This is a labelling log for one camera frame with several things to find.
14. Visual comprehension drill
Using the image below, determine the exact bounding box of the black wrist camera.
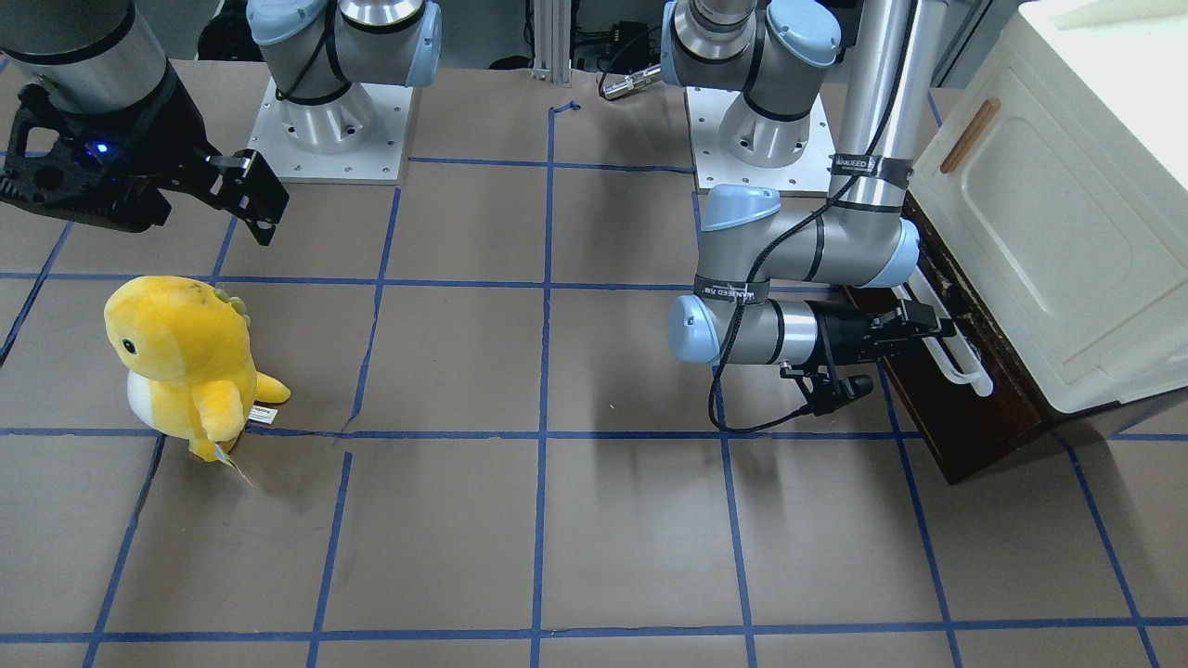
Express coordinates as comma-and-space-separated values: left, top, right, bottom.
781, 366, 874, 418

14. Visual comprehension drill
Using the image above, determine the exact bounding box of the cream plastic storage box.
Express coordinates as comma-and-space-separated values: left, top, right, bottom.
911, 1, 1187, 414

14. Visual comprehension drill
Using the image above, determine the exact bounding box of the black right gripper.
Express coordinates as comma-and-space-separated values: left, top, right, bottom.
1, 65, 290, 247

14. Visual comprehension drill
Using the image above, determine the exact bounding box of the aluminium frame post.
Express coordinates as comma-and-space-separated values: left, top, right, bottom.
531, 0, 574, 87

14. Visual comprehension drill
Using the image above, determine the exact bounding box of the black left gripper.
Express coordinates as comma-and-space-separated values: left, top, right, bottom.
813, 300, 958, 366

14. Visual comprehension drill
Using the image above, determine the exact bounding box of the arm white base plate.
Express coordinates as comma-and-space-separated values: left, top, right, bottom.
249, 80, 416, 185
685, 87, 834, 198

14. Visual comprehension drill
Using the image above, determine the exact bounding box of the silver cable connector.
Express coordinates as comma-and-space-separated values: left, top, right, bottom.
598, 64, 663, 101

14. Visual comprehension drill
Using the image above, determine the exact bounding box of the yellow plush dinosaur toy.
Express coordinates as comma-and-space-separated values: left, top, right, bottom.
103, 276, 291, 470

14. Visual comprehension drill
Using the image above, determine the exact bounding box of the dark brown wooden drawer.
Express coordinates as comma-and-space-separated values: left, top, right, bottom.
883, 194, 1064, 483

